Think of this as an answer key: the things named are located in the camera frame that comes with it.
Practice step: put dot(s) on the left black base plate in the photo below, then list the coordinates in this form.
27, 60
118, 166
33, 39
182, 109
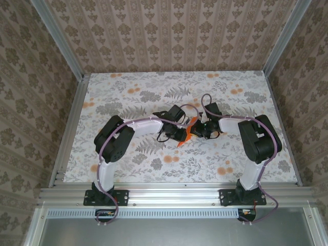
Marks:
123, 197

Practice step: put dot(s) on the aluminium corner post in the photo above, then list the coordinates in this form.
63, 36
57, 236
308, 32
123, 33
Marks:
285, 36
61, 41

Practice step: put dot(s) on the orange paper sheet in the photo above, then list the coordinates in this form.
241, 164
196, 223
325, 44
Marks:
188, 133

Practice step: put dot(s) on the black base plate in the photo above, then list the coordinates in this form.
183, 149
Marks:
225, 197
123, 197

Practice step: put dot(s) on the left aluminium side rail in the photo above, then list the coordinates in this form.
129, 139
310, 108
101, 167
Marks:
73, 115

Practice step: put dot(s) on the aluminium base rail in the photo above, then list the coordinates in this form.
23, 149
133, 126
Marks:
174, 196

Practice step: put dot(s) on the right aluminium corner post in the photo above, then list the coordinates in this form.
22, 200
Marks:
285, 36

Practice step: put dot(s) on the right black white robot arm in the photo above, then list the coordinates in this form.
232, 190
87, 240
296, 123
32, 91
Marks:
258, 138

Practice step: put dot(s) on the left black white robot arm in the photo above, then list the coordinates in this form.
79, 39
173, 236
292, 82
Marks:
112, 138

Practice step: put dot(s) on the left aluminium corner post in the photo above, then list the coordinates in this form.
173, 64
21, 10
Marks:
61, 41

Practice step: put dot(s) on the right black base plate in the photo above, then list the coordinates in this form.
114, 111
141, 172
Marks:
225, 197

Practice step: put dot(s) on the floral patterned table cover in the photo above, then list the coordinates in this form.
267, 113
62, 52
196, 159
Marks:
153, 84

